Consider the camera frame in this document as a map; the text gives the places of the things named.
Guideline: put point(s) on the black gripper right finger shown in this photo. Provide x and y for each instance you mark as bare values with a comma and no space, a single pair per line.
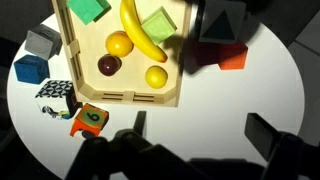
261,134

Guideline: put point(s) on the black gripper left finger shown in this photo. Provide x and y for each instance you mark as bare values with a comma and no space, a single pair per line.
139,123

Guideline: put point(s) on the orange block with number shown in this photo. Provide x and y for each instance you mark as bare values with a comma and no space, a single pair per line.
90,118

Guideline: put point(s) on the black white patterned block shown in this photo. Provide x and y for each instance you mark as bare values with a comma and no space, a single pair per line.
57,100

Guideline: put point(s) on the red orange block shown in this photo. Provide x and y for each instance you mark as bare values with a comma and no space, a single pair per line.
226,56

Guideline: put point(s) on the light green block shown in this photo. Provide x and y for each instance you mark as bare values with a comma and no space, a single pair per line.
159,26

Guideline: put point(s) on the grey block with triangle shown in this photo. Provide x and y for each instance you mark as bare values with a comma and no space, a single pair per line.
221,21

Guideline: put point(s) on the blue block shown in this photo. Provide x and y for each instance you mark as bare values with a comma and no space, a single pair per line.
31,69

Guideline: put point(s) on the dark green block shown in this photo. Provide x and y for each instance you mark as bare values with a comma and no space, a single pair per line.
88,10

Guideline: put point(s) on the yellow toy lemon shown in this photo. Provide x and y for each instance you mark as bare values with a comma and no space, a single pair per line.
156,77

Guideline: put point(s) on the dark red toy plum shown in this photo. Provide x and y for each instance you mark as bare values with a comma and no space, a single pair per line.
109,65

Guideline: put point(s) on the orange-yellow toy fruit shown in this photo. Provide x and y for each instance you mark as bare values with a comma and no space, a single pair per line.
119,44

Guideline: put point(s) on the yellow toy banana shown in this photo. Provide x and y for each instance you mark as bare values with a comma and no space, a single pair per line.
131,24

